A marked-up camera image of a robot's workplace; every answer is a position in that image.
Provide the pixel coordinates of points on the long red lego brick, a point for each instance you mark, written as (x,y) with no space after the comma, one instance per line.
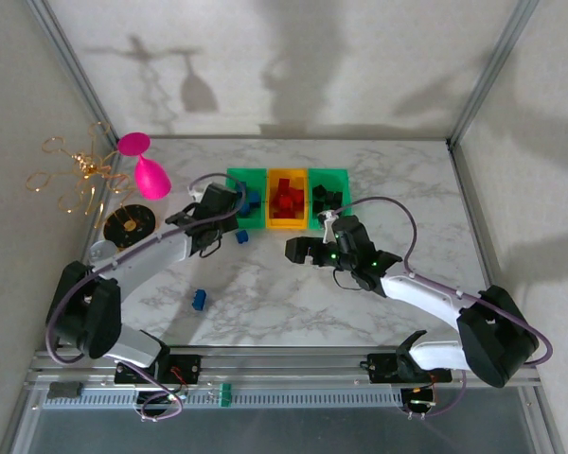
(297,191)

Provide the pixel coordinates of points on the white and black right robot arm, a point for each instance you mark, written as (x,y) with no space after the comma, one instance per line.
(421,293)

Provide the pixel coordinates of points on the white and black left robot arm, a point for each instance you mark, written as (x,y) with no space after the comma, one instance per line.
(147,255)

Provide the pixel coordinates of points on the green plastic bin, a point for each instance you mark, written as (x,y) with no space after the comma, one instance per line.
(232,220)
(343,179)

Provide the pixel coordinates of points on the blue lego brick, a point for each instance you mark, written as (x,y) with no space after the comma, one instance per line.
(242,236)
(253,197)
(244,209)
(200,300)

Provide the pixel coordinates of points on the black lego brick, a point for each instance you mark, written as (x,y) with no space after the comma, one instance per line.
(318,191)
(338,195)
(330,196)
(318,205)

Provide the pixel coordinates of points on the pink plastic wine glass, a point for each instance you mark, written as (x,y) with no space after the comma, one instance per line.
(149,179)

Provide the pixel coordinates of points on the yellow plastic bin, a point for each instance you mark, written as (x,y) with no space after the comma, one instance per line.
(288,223)

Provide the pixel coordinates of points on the grey round disc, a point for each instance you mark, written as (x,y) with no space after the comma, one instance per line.
(101,249)

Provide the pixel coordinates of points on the green terminal block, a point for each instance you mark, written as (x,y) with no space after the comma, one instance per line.
(225,395)

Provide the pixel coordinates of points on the small grey box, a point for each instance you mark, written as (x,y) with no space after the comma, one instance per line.
(65,389)

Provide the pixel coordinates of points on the aluminium base extrusion rail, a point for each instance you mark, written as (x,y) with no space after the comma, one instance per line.
(289,366)

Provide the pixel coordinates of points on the aluminium frame rail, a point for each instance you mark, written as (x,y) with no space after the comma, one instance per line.
(83,236)
(478,227)

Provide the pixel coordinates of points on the aluminium frame post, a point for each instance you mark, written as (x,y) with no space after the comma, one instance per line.
(71,71)
(492,71)

